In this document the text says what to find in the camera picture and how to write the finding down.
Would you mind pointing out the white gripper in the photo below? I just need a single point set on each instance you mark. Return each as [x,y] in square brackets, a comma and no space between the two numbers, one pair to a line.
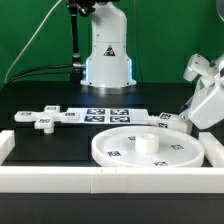
[206,106]

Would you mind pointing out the white round table top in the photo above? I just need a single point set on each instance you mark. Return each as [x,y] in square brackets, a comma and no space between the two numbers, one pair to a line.
[146,147]

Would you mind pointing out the white marker sheet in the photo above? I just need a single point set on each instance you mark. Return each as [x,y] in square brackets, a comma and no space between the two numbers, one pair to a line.
[105,116]

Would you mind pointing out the white cross-shaped table base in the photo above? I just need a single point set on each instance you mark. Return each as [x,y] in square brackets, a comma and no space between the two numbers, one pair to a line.
[46,119]

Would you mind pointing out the white right fence rail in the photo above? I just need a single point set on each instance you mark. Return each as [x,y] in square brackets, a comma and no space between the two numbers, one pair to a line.
[214,150]

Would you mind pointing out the white fence rail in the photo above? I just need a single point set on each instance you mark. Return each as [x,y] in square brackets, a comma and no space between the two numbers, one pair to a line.
[7,143]
[214,150]
[96,180]

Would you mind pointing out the white left fence rail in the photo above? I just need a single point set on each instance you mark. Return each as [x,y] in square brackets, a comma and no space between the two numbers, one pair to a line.
[7,143]

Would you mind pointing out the white front fence rail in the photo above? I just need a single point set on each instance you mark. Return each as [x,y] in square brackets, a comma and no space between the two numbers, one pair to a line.
[96,180]

